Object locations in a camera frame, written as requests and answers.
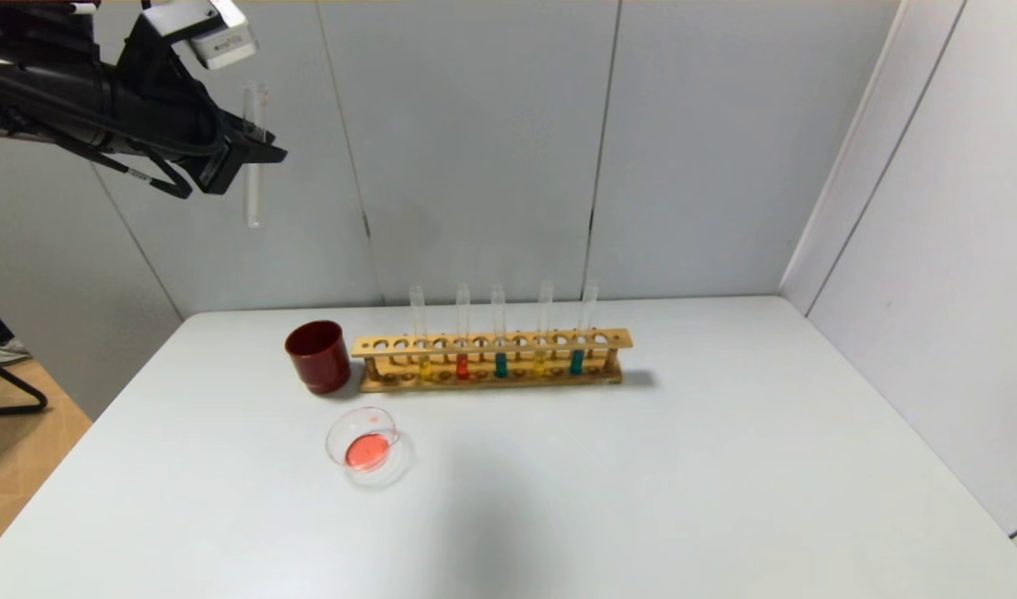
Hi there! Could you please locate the dark red cup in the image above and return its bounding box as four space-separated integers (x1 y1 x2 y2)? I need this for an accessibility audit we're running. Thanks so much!
285 320 353 395

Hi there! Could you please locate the test tube with yellow pigment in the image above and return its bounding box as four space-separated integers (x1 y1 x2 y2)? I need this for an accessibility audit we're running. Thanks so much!
409 285 434 382
533 280 554 377

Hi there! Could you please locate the test tube with teal pigment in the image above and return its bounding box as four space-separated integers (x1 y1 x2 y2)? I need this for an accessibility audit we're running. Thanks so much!
569 280 598 376
488 283 509 379

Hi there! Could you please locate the test tube with red pigment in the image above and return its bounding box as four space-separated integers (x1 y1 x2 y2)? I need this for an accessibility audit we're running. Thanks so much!
455 284 472 381
242 81 268 229

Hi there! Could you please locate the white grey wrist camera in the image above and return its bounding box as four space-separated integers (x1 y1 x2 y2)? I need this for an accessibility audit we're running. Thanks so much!
142 0 258 70

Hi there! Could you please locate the clear glass beaker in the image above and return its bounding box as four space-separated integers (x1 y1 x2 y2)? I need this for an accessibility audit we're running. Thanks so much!
325 406 414 488

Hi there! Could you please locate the wooden test tube rack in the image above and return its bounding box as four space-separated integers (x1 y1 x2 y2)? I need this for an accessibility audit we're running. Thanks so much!
352 329 633 393

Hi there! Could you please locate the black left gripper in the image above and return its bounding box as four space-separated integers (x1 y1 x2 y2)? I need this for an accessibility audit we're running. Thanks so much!
98 63 289 196

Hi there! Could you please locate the black metal stand leg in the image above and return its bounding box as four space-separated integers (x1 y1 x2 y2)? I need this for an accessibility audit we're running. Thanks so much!
0 354 49 438

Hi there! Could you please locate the black cable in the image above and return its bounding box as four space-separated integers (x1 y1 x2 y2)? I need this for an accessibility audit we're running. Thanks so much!
0 67 226 200

